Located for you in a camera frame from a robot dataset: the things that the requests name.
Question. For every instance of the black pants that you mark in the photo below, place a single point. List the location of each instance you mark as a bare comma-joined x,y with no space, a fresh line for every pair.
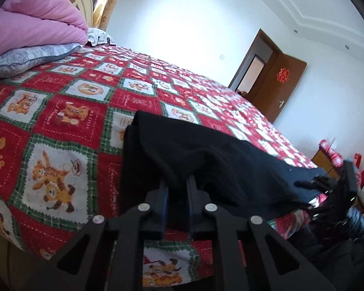
200,148

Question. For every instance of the pink quilt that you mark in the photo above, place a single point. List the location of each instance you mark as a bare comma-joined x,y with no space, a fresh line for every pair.
33,21

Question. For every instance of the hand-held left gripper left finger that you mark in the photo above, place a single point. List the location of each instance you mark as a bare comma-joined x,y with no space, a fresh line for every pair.
165,209

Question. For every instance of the red checked printed blanket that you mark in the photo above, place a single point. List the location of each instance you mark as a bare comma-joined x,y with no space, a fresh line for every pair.
63,112

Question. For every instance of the person's dark clothing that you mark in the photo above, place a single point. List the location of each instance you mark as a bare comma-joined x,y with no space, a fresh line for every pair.
336,263

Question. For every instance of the brown wooden door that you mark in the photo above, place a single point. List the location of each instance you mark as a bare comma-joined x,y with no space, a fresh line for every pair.
276,94

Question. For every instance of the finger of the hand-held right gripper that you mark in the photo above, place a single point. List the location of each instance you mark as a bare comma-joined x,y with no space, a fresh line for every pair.
315,183
316,210

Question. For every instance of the grey patterned pillow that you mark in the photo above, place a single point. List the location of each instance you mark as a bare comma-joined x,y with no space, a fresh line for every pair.
24,59

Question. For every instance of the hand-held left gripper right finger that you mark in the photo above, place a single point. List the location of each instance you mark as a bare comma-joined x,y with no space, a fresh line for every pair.
190,212

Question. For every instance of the wooden cabinet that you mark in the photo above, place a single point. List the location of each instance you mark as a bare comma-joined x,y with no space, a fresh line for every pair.
321,162

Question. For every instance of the white patterned pillow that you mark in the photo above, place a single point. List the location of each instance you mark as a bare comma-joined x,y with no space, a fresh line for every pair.
98,36

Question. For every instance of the yellow curtain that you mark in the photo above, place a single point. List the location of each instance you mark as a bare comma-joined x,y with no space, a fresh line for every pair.
109,3

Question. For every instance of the red checked cloth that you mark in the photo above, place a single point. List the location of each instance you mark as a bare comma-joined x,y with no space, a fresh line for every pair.
330,153

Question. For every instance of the red paper door decoration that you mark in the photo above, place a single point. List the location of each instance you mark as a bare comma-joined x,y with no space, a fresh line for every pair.
282,75

